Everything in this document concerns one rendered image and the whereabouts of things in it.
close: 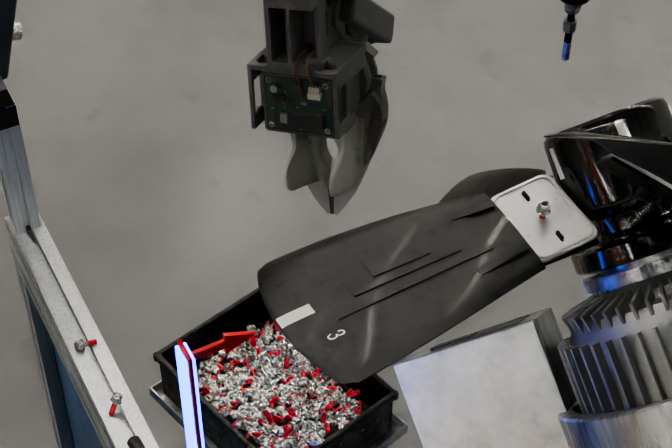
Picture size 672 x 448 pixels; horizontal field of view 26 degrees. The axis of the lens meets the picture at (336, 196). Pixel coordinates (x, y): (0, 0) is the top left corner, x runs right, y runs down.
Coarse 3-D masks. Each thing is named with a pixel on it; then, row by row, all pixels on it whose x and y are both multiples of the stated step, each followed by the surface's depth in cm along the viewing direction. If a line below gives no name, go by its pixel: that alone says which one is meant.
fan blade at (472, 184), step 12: (516, 168) 152; (528, 168) 150; (468, 180) 163; (480, 180) 159; (492, 180) 155; (504, 180) 152; (516, 180) 150; (456, 192) 163; (468, 192) 159; (480, 192) 156; (492, 192) 153
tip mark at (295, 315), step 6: (306, 306) 126; (294, 312) 126; (300, 312) 126; (306, 312) 126; (312, 312) 126; (282, 318) 126; (288, 318) 126; (294, 318) 125; (300, 318) 125; (282, 324) 125; (288, 324) 125
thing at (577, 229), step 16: (544, 176) 134; (512, 192) 133; (528, 192) 133; (544, 192) 133; (560, 192) 132; (512, 208) 132; (528, 208) 132; (560, 208) 131; (576, 208) 131; (528, 224) 130; (544, 224) 130; (560, 224) 130; (576, 224) 130; (592, 224) 130; (528, 240) 129; (544, 240) 129; (560, 240) 129; (576, 240) 129; (544, 256) 128
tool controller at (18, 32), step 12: (0, 0) 159; (12, 0) 159; (0, 12) 160; (12, 12) 160; (0, 24) 161; (12, 24) 161; (0, 36) 162; (12, 36) 163; (0, 48) 163; (0, 60) 164; (0, 72) 165
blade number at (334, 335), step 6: (342, 324) 123; (330, 330) 123; (336, 330) 123; (342, 330) 123; (348, 330) 122; (324, 336) 122; (330, 336) 122; (336, 336) 122; (342, 336) 122; (348, 336) 122; (330, 342) 121; (336, 342) 121
